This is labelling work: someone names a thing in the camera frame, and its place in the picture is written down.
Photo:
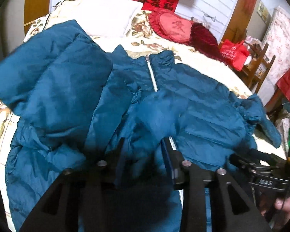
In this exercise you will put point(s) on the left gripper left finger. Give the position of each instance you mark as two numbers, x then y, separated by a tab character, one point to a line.
78	198

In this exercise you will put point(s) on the dark red velvet cushion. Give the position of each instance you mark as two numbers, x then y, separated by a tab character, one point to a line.
205	42

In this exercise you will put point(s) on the red heart-shaped cushion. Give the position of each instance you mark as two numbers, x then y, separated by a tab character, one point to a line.
170	26

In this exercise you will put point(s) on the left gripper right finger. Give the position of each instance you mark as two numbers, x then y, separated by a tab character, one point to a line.
211	200

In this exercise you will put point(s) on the white square pillow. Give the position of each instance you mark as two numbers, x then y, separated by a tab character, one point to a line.
97	18

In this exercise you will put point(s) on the person's right hand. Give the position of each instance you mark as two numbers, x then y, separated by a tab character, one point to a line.
268	201

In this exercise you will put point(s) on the floral checked bed sheet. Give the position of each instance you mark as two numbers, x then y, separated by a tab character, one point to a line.
145	29

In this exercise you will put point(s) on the red shopping bag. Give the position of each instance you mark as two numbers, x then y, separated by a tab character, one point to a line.
235	54

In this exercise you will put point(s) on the wooden chair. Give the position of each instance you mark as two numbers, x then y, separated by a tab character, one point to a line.
254	73

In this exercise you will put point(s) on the blue puffer jacket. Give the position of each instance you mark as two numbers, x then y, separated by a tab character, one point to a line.
135	115

